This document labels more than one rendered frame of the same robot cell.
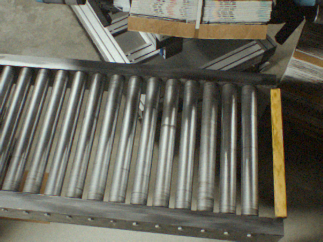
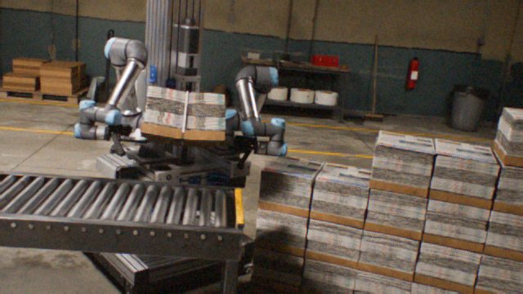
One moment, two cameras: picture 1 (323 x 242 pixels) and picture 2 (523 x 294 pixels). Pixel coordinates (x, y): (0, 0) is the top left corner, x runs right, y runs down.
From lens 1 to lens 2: 1.64 m
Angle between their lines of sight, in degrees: 47
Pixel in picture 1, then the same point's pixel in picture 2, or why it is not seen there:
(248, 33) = (213, 136)
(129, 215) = (131, 224)
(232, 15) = (203, 126)
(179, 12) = (172, 122)
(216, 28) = (194, 132)
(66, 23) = not seen: hidden behind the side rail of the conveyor
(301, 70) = (266, 219)
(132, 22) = (144, 126)
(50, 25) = not seen: hidden behind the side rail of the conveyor
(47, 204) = (69, 220)
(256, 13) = (217, 124)
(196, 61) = not seen: hidden behind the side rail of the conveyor
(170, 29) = (167, 132)
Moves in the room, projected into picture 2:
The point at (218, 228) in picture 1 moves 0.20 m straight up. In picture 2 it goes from (197, 229) to (200, 181)
